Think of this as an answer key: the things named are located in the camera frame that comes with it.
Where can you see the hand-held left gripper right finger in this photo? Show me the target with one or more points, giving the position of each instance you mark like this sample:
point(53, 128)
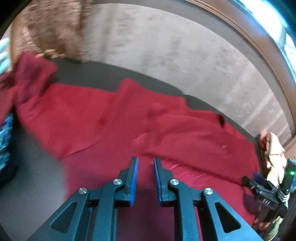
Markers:
point(158, 180)

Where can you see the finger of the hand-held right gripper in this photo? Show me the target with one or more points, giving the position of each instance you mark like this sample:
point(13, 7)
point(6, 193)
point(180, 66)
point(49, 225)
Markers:
point(249, 183)
point(261, 179)

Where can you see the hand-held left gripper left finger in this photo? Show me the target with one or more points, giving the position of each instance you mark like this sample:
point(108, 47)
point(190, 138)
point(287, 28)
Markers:
point(134, 180)

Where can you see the dark red garment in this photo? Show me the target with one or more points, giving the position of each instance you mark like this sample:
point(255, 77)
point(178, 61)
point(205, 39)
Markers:
point(92, 120)

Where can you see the person's right forearm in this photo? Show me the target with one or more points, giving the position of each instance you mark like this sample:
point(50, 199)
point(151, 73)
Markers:
point(275, 229)

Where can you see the beige knit sweater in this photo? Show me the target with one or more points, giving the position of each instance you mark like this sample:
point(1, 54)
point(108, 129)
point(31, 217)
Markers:
point(275, 150)

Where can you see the window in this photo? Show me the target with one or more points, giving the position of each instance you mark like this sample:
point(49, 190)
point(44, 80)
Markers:
point(290, 44)

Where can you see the wooden window trim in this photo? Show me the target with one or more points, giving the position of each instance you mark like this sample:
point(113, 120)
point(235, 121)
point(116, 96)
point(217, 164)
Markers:
point(261, 39)

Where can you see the patterned brown curtain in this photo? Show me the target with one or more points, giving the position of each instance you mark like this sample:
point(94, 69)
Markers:
point(50, 27)

